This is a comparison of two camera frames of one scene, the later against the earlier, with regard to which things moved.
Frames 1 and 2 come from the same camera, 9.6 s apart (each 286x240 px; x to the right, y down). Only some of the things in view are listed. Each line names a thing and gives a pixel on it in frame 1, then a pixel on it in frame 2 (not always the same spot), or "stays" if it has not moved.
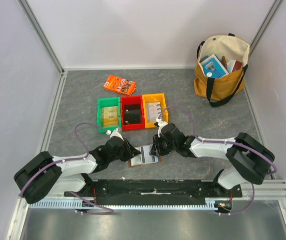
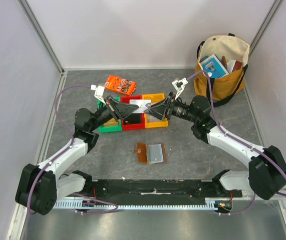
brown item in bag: (224, 61) stays
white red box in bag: (234, 65) stays
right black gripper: (160, 145) to (168, 107)
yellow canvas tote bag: (217, 90) stays
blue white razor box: (213, 68) stays
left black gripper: (130, 151) to (118, 110)
